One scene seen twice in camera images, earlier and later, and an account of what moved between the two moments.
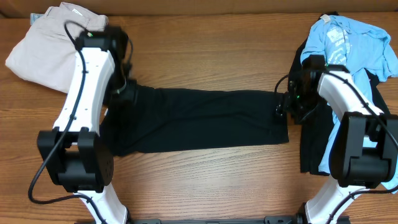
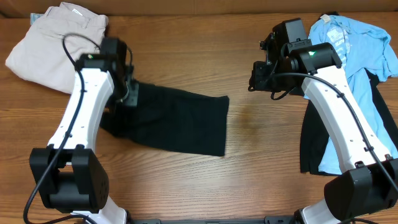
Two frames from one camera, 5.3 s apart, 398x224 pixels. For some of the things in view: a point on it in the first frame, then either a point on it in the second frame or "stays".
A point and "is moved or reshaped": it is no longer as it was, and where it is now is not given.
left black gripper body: (129, 94) stays
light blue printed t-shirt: (367, 53) stays
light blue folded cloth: (33, 17) stays
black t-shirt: (142, 119) is moved or reshaped
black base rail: (268, 219) stays
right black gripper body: (286, 104) → (265, 79)
